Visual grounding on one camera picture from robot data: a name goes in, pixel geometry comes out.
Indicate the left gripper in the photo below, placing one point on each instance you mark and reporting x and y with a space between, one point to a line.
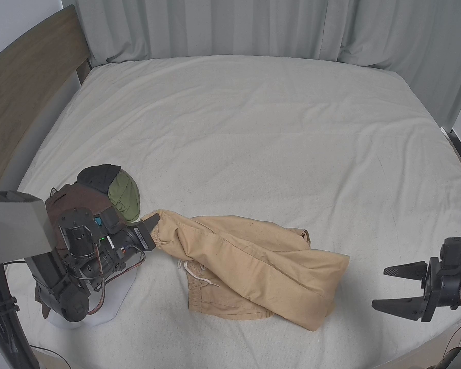
136 240

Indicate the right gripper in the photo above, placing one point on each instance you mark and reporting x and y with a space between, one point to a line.
443 288

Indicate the beige shorts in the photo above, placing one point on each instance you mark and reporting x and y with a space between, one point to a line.
253 256

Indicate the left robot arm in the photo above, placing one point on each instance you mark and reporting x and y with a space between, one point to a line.
15 229

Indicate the bed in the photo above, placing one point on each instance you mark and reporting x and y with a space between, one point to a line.
253 129

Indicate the green garment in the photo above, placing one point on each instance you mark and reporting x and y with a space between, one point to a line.
125 194

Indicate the white garment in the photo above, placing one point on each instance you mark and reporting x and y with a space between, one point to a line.
111 302

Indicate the brown garment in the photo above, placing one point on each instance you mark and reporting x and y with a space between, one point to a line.
80 200

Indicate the black garment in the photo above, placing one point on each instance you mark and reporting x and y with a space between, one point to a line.
96 177

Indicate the pale grey-green curtain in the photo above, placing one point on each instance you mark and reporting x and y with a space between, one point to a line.
196 14
407 21

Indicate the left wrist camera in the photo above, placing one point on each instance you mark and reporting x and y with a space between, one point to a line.
109 219

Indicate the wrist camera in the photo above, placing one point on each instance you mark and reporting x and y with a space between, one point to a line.
109 219
453 250

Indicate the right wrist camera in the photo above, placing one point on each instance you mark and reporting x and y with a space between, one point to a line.
453 250

